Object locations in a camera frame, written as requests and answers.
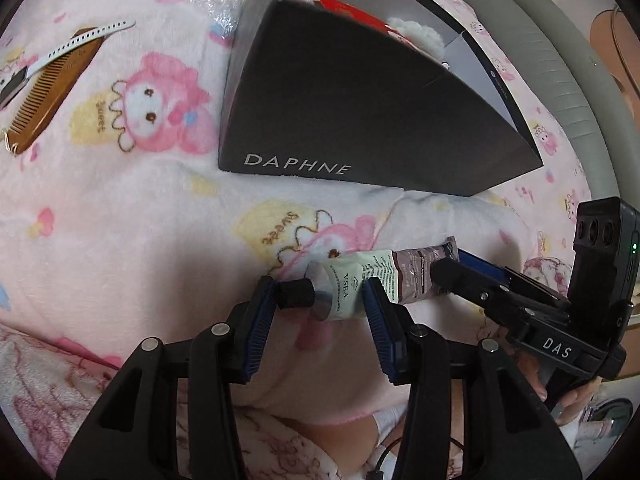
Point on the clear bubble wrap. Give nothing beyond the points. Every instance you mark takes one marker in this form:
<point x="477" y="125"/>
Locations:
<point x="225" y="15"/>

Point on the pale green cream tube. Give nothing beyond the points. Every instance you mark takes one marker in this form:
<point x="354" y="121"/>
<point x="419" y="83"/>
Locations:
<point x="360" y="280"/>

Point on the person's right hand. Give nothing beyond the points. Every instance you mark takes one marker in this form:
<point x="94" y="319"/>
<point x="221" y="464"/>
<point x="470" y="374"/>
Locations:
<point x="535" y="372"/>

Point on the dark grey cardboard box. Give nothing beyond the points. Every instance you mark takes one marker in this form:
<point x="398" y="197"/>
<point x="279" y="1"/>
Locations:
<point x="350" y="110"/>

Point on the brown wooden comb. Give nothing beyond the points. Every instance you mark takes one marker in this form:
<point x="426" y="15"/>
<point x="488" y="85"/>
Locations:
<point x="50" y="95"/>

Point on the pink printed blanket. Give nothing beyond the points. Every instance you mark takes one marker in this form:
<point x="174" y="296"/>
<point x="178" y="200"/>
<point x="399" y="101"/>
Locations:
<point x="125" y="235"/>

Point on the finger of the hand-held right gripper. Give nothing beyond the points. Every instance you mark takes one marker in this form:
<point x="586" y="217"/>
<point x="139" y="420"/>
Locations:
<point x="470" y="285"/>
<point x="520" y="285"/>

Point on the red packet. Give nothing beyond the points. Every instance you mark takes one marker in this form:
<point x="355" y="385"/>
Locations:
<point x="350" y="10"/>

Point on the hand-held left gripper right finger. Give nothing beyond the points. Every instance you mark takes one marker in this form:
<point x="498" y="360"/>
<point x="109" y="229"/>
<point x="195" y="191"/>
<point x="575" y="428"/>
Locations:
<point x="382" y="330"/>

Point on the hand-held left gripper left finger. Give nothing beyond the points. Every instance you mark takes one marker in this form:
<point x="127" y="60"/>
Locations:
<point x="260" y="325"/>

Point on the white smartwatch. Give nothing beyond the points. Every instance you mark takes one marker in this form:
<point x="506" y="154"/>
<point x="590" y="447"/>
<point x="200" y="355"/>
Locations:
<point x="60" y="47"/>

